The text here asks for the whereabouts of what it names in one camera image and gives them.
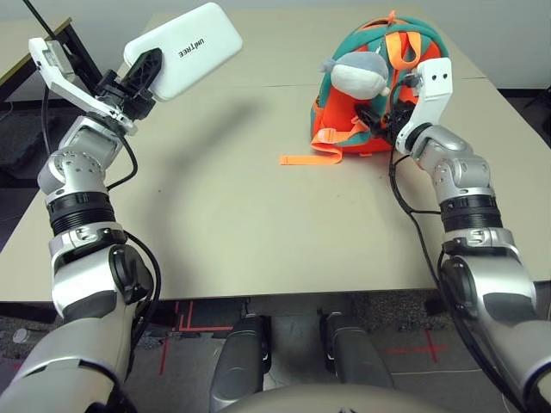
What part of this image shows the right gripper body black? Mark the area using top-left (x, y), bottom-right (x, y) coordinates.
top-left (387, 100), bottom-right (415, 139)

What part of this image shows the orange and teal backpack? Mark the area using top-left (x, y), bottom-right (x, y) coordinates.
top-left (279, 10), bottom-right (451, 167)

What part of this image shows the dark speckled floor mat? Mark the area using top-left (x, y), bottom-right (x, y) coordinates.
top-left (0, 101), bottom-right (51, 173)
top-left (352, 292), bottom-right (436, 335)

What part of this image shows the wooden side table black frame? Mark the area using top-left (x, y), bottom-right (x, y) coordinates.
top-left (0, 16), bottom-right (102, 104)

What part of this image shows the grey robot leg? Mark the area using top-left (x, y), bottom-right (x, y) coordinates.
top-left (214, 316), bottom-right (272, 405)
top-left (318, 309), bottom-right (395, 388)

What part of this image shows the white hard pencil case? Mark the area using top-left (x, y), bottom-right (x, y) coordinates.
top-left (123, 2), bottom-right (244, 103)

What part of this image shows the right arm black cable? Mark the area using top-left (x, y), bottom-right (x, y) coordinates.
top-left (388, 72), bottom-right (529, 413)

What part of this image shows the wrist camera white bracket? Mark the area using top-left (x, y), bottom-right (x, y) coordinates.
top-left (394, 57), bottom-right (455, 154)
top-left (28, 37), bottom-right (139, 135)

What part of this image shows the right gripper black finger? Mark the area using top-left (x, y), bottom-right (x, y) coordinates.
top-left (356, 102), bottom-right (385, 122)
top-left (369, 117), bottom-right (391, 139)

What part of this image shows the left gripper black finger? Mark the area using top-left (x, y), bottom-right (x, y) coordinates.
top-left (127, 48), bottom-right (164, 98)

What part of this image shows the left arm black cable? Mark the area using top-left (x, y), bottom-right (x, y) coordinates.
top-left (124, 231), bottom-right (164, 379)

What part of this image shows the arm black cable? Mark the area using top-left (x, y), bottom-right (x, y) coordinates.
top-left (124, 231), bottom-right (164, 379)
top-left (388, 72), bottom-right (529, 413)

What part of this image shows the grey left robot leg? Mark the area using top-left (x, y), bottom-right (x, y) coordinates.
top-left (214, 316), bottom-right (272, 405)

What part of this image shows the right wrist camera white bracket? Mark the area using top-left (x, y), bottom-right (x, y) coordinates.
top-left (394, 57), bottom-right (455, 154)

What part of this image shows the grey white plush toy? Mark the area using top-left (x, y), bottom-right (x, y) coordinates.
top-left (319, 52), bottom-right (392, 98)

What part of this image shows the left camera black cable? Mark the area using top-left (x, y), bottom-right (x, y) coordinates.
top-left (40, 83), bottom-right (51, 154)

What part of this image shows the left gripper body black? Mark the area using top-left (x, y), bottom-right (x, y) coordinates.
top-left (92, 71), bottom-right (156, 121)

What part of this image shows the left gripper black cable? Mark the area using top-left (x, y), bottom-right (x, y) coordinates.
top-left (105, 135), bottom-right (139, 193)

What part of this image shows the grey right robot leg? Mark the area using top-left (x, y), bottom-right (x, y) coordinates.
top-left (318, 309), bottom-right (395, 388)

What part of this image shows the beige robot torso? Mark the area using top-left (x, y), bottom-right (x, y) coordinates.
top-left (219, 380), bottom-right (507, 413)

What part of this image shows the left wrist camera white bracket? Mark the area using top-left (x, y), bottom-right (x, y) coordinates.
top-left (28, 37), bottom-right (139, 135)

